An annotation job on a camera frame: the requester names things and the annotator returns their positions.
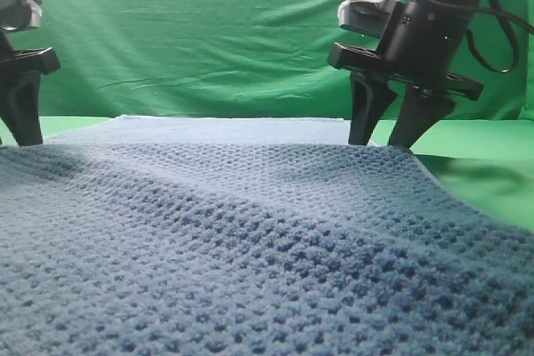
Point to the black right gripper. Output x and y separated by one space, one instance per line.
417 47

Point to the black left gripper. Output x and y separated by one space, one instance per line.
20 95

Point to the blue waffle-weave towel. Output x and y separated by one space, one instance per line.
149 237

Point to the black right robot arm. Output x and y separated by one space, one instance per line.
417 41

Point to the green backdrop cloth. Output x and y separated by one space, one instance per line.
212 58

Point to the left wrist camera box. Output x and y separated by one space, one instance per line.
21 15

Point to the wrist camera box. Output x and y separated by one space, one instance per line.
21 15
367 17

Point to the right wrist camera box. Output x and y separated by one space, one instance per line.
367 17

